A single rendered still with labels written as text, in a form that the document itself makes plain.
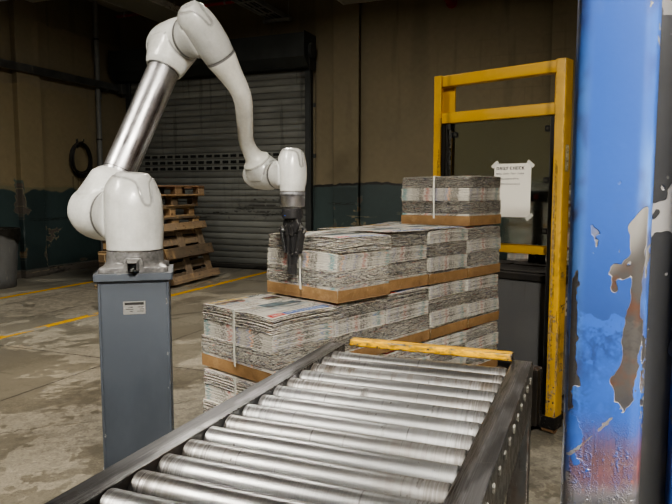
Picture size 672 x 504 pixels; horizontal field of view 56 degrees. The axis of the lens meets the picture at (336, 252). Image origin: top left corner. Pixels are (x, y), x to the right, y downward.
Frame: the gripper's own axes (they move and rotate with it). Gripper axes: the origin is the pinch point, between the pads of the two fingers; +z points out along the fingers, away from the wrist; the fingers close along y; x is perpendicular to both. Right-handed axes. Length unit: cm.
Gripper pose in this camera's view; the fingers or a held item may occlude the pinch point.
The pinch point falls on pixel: (292, 264)
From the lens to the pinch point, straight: 230.0
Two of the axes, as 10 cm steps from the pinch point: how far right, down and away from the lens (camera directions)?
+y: -7.3, -0.6, 6.8
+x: -6.8, 0.6, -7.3
